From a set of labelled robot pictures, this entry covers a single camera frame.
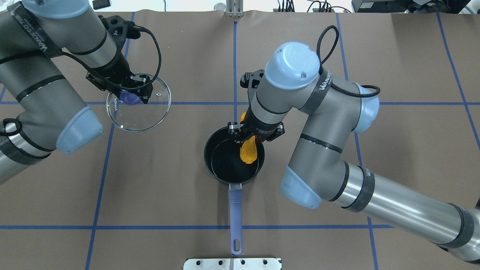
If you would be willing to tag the black gripper corn arm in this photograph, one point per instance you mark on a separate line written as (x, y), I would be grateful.
(258, 127)

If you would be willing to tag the black gripper pot arm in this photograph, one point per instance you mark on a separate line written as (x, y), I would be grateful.
(117, 70)

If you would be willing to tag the yellow corn cob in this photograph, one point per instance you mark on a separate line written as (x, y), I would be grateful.
(248, 150)

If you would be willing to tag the glass pot lid blue knob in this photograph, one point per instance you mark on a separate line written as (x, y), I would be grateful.
(142, 111)

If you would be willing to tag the silver robot arm with corn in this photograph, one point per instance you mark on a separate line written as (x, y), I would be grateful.
(294, 79)

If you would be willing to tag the silver robot arm at pot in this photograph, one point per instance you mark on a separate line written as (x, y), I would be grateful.
(33, 32)

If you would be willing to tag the dark blue saucepan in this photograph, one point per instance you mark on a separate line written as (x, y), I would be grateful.
(222, 159)

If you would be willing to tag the small black device on table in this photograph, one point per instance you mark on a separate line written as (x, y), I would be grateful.
(100, 4)

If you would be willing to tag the black monitor top right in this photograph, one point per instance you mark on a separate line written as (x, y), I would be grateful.
(409, 6)

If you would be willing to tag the black wrist camera mount corn arm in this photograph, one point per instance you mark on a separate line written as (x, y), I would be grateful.
(251, 81)

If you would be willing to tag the black wrist camera mount pot arm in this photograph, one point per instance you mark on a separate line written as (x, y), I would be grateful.
(120, 29)

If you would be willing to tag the aluminium frame post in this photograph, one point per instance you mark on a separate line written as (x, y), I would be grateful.
(234, 8)

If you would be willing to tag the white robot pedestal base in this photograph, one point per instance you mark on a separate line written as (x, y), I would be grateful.
(233, 264)

